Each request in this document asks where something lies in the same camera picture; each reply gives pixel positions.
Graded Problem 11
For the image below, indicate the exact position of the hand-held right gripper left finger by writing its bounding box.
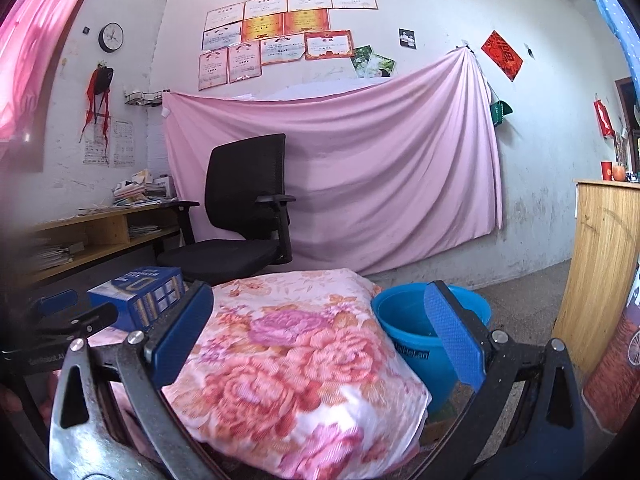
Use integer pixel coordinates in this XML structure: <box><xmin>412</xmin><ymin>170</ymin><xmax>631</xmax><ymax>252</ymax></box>
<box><xmin>49</xmin><ymin>280</ymin><xmax>216</xmax><ymax>480</ymax></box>

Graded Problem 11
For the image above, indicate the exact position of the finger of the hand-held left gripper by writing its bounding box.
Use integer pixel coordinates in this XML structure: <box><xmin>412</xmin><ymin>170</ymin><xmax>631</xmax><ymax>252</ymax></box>
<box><xmin>30</xmin><ymin>304</ymin><xmax>119</xmax><ymax>343</ymax></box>
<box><xmin>30</xmin><ymin>287</ymin><xmax>81</xmax><ymax>318</ymax></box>

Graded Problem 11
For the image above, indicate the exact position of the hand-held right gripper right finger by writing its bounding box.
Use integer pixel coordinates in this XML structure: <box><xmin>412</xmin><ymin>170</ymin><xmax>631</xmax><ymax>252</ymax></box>
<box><xmin>423</xmin><ymin>280</ymin><xmax>586</xmax><ymax>480</ymax></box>

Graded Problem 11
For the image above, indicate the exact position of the blue plastic basin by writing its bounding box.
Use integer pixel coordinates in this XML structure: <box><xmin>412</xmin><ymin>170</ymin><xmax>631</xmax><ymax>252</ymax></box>
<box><xmin>371</xmin><ymin>284</ymin><xmax>493</xmax><ymax>413</ymax></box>

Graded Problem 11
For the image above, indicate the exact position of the blue cardboard box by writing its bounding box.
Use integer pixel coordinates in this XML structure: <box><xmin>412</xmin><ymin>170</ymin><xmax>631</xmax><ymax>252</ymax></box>
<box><xmin>87</xmin><ymin>266</ymin><xmax>188</xmax><ymax>332</ymax></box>

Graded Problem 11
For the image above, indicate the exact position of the wooden shelf desk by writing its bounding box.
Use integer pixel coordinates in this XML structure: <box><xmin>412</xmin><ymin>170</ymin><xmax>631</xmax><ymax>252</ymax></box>
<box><xmin>20</xmin><ymin>200</ymin><xmax>201</xmax><ymax>286</ymax></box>

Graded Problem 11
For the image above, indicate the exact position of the pink floral blanket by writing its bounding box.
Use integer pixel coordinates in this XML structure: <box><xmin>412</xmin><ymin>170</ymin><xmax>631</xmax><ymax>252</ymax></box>
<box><xmin>87</xmin><ymin>267</ymin><xmax>433</xmax><ymax>480</ymax></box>

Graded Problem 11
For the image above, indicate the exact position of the stack of books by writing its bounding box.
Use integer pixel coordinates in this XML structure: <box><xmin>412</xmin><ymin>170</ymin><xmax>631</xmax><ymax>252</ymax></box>
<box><xmin>112</xmin><ymin>169</ymin><xmax>177</xmax><ymax>208</ymax></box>

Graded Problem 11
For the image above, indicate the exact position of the black office chair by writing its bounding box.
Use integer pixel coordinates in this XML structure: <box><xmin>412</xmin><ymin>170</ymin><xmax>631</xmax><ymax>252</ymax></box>
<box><xmin>156</xmin><ymin>133</ymin><xmax>297</xmax><ymax>286</ymax></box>

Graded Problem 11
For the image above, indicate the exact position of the wooden cabinet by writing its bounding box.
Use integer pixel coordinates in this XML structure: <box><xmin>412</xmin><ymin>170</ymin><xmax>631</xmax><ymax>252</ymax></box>
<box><xmin>552</xmin><ymin>177</ymin><xmax>640</xmax><ymax>373</ymax></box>

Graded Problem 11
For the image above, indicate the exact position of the pink hanging cloth sheet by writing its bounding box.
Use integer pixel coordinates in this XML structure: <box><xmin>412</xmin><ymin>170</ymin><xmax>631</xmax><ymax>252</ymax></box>
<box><xmin>161</xmin><ymin>46</ymin><xmax>504</xmax><ymax>276</ymax></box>

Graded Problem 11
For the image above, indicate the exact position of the green hanging cap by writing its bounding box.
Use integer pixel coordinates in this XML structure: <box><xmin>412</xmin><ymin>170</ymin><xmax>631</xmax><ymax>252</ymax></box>
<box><xmin>490</xmin><ymin>100</ymin><xmax>514</xmax><ymax>126</ymax></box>

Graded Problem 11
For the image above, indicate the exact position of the pink curtain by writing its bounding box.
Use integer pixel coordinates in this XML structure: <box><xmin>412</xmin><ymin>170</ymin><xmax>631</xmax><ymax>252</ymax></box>
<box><xmin>0</xmin><ymin>0</ymin><xmax>108</xmax><ymax>173</ymax></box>

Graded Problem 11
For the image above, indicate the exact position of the red hanging ornament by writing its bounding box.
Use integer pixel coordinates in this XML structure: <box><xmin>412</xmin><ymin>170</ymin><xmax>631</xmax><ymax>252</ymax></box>
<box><xmin>593</xmin><ymin>99</ymin><xmax>615</xmax><ymax>138</ymax></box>

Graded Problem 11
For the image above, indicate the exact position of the blue dotted curtain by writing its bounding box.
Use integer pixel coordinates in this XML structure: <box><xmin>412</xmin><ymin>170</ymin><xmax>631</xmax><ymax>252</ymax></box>
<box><xmin>570</xmin><ymin>0</ymin><xmax>640</xmax><ymax>78</ymax></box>

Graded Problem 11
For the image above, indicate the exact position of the white wall calendar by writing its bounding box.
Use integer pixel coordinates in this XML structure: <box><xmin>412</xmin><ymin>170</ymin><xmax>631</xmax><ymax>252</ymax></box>
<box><xmin>82</xmin><ymin>119</ymin><xmax>136</xmax><ymax>168</ymax></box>

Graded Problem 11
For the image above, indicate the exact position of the red tasselled wall hanging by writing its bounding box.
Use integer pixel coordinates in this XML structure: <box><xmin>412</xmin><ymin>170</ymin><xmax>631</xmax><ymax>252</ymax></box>
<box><xmin>77</xmin><ymin>62</ymin><xmax>115</xmax><ymax>143</ymax></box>

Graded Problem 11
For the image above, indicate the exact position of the wire wall rack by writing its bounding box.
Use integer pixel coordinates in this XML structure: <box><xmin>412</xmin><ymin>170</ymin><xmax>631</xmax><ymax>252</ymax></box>
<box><xmin>124</xmin><ymin>91</ymin><xmax>166</xmax><ymax>109</ymax></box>

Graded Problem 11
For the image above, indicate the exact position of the round wall clock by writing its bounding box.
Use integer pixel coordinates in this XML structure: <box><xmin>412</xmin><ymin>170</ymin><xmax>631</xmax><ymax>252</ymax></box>
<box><xmin>98</xmin><ymin>22</ymin><xmax>125</xmax><ymax>54</ymax></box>

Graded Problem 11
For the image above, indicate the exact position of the green wall photo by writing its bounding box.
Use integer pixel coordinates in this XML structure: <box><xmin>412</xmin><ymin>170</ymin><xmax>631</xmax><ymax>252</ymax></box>
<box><xmin>351</xmin><ymin>45</ymin><xmax>376</xmax><ymax>77</ymax></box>
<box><xmin>365</xmin><ymin>54</ymin><xmax>397</xmax><ymax>81</ymax></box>

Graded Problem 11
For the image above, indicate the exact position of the dark wooden frame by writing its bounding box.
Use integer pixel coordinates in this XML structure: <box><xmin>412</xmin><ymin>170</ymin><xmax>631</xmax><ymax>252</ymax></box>
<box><xmin>615</xmin><ymin>76</ymin><xmax>640</xmax><ymax>171</ymax></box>

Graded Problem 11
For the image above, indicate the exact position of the red paper wall decoration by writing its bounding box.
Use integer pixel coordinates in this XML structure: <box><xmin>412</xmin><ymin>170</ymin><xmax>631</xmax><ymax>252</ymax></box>
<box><xmin>481</xmin><ymin>30</ymin><xmax>524</xmax><ymax>82</ymax></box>

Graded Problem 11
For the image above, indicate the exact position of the group of wall certificates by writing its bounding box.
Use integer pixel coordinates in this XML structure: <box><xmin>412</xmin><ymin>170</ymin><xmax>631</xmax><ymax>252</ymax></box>
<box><xmin>198</xmin><ymin>0</ymin><xmax>379</xmax><ymax>92</ymax></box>

